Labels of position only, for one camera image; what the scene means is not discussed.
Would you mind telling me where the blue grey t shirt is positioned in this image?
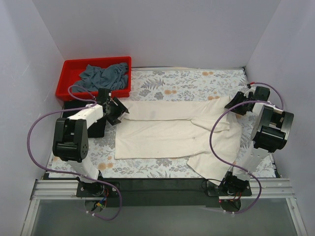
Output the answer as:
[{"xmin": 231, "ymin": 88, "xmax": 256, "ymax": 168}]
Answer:
[{"xmin": 71, "ymin": 62, "xmax": 129, "ymax": 93}]

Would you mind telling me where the folded black t shirt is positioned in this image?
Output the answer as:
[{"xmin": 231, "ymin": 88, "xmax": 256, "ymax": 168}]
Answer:
[{"xmin": 63, "ymin": 100, "xmax": 106, "ymax": 138}]

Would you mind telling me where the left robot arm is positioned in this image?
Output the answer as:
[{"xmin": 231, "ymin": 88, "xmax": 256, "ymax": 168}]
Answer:
[{"xmin": 52, "ymin": 88, "xmax": 129, "ymax": 197}]

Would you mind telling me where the red plastic bin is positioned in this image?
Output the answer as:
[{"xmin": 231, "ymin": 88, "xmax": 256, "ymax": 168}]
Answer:
[{"xmin": 55, "ymin": 56, "xmax": 132, "ymax": 102}]

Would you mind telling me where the floral patterned table mat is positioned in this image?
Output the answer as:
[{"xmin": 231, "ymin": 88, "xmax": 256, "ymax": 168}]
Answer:
[{"xmin": 49, "ymin": 68, "xmax": 276, "ymax": 179}]

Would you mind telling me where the cream white t shirt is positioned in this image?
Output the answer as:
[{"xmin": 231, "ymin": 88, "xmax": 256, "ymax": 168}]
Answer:
[{"xmin": 115, "ymin": 96, "xmax": 242, "ymax": 180}]

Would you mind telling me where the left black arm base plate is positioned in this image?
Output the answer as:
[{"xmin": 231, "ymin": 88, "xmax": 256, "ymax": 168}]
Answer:
[{"xmin": 76, "ymin": 181, "xmax": 119, "ymax": 198}]

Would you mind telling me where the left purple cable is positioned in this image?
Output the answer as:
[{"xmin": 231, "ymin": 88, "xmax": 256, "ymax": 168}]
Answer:
[{"xmin": 27, "ymin": 86, "xmax": 123, "ymax": 221}]

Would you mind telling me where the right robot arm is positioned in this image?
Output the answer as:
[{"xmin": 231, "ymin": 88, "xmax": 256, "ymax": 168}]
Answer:
[{"xmin": 219, "ymin": 85, "xmax": 294, "ymax": 196}]

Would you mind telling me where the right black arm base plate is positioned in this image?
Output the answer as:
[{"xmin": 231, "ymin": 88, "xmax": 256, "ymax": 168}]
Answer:
[{"xmin": 201, "ymin": 180, "xmax": 252, "ymax": 197}]

